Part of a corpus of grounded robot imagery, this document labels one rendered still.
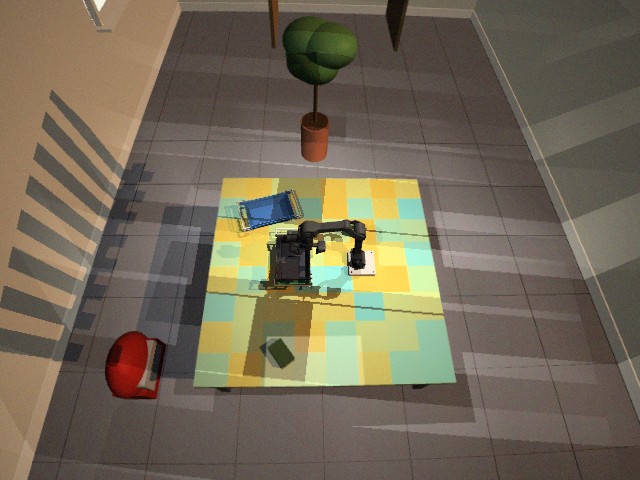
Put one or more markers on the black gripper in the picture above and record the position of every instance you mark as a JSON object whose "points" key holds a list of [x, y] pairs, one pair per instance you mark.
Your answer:
{"points": [[294, 246]]}

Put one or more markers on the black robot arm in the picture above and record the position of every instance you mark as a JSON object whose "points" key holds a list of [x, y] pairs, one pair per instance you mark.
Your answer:
{"points": [[309, 229]]}

